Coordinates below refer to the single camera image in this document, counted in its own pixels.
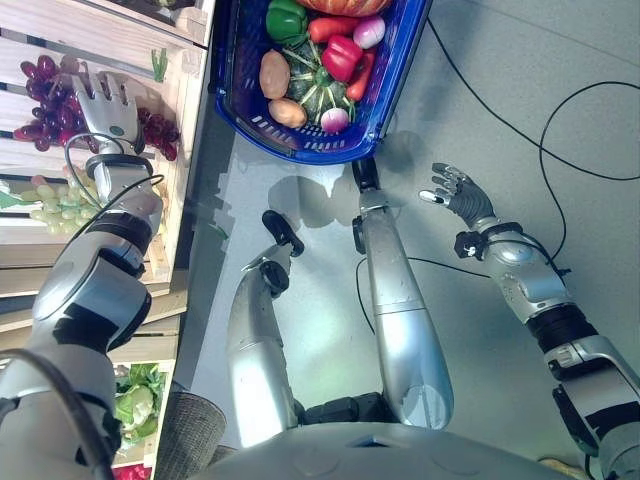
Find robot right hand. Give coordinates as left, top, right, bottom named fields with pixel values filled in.
left=418, top=162, right=499, bottom=226

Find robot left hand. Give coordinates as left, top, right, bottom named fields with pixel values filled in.
left=71, top=71, right=147, bottom=155

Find blue plastic shopping basket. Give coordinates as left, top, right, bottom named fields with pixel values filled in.
left=214, top=0, right=434, bottom=166

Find grey woven basket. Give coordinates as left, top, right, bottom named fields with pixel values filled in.
left=154, top=391, right=236, bottom=480

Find small dark red grape bunch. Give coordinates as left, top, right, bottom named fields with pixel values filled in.
left=136, top=106, right=181, bottom=162

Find large dark red grape bunch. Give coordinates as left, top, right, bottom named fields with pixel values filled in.
left=13, top=54, right=101, bottom=153

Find green bean pods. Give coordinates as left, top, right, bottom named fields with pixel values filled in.
left=150, top=47, right=169, bottom=84

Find wooden produce shelf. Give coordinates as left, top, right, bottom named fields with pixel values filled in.
left=0, top=0, right=217, bottom=480

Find green grape bunch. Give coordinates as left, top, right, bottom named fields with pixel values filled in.
left=19, top=173, right=104, bottom=236

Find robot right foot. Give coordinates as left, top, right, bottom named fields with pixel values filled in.
left=351, top=157, right=381, bottom=193

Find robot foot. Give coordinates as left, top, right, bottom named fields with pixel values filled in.
left=261, top=209, right=306, bottom=258
left=351, top=157, right=381, bottom=193

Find robot right leg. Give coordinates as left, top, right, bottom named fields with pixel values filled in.
left=351, top=188, right=454, bottom=431

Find robot leg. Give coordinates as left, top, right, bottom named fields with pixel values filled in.
left=225, top=243, right=301, bottom=450
left=351, top=188, right=454, bottom=431

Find pink white radish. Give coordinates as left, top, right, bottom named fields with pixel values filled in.
left=320, top=106, right=350, bottom=134

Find red chili pepper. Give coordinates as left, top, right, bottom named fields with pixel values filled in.
left=345, top=46, right=377, bottom=103

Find large brown potato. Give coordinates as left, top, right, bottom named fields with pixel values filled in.
left=258, top=49, right=292, bottom=100

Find small brown potato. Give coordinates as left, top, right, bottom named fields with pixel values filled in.
left=268, top=98, right=308, bottom=129

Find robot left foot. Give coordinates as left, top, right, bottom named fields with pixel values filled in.
left=261, top=209, right=306, bottom=258

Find red bell pepper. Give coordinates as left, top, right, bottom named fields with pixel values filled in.
left=320, top=34, right=365, bottom=83

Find green striped squash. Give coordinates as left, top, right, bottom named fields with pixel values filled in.
left=282, top=39, right=356, bottom=127

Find red onion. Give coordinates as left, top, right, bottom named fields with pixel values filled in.
left=352, top=15, right=387, bottom=50

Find green bell pepper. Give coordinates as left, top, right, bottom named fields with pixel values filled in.
left=265, top=0, right=310, bottom=43

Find orange carrot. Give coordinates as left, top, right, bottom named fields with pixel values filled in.
left=307, top=16, right=362, bottom=44

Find orange pumpkin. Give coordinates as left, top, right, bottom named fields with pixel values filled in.
left=297, top=0, right=394, bottom=16

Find robot left leg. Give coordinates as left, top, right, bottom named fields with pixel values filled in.
left=225, top=243, right=301, bottom=450

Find robot silver torso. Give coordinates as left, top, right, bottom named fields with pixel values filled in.
left=198, top=391, right=576, bottom=480

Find green cabbage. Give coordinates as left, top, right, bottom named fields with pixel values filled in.
left=113, top=363, right=167, bottom=446

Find red produce item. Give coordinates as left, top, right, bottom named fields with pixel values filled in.
left=112, top=464, right=155, bottom=480

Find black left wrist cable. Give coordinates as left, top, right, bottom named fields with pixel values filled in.
left=64, top=131, right=166, bottom=227

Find long black floor cable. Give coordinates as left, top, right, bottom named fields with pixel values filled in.
left=426, top=16, right=640, bottom=274

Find thin black cable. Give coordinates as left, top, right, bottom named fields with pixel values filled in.
left=355, top=255, right=492, bottom=336

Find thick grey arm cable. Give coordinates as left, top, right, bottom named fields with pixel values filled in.
left=0, top=348, right=117, bottom=480

